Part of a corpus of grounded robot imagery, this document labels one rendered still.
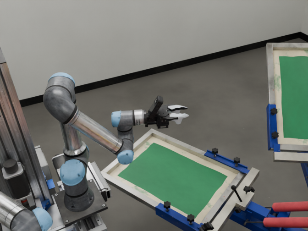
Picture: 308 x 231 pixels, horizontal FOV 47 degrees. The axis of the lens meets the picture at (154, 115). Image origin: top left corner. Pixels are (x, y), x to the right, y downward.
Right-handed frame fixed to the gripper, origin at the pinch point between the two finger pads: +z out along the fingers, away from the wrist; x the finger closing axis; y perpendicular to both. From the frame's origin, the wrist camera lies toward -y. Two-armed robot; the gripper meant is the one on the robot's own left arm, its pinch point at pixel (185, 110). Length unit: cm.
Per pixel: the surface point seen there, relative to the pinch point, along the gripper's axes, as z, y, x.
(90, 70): -91, 178, -282
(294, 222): 51, 46, 37
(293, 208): 55, 52, 26
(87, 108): -95, 201, -228
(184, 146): 7, 75, -42
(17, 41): -169, 113, -263
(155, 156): -14, 78, -37
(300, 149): 76, 56, -16
